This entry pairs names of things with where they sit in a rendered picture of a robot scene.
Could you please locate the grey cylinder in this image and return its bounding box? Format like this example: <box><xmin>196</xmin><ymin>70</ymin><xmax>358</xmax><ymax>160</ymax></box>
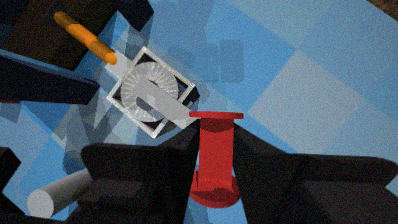
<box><xmin>27</xmin><ymin>170</ymin><xmax>94</xmax><ymax>219</ymax></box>

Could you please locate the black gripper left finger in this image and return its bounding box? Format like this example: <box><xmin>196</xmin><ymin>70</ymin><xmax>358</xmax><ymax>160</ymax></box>
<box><xmin>81</xmin><ymin>119</ymin><xmax>200</xmax><ymax>224</ymax></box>

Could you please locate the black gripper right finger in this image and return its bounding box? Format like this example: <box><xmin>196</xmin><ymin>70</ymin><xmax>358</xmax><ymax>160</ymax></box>
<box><xmin>233</xmin><ymin>123</ymin><xmax>398</xmax><ymax>224</ymax></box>

